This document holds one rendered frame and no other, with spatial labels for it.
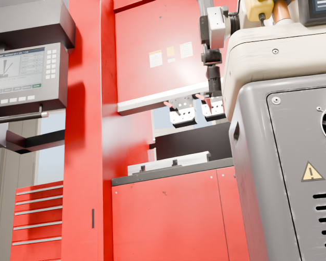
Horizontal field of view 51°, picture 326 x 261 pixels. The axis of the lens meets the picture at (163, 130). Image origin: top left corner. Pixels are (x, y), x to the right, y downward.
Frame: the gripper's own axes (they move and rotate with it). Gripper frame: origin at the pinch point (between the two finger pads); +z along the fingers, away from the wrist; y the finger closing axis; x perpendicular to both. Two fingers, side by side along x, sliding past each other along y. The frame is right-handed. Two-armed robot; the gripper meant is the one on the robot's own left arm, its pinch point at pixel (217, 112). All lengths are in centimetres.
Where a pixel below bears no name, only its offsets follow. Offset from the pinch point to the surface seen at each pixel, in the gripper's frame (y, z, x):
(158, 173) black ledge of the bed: 31, 31, -30
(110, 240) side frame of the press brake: 60, 62, -20
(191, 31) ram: 3, -51, -76
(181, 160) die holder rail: 18, 27, -42
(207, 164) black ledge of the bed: 5.2, 27.9, -24.2
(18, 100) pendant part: 101, -16, -27
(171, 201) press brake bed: 26, 45, -22
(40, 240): 116, 74, -62
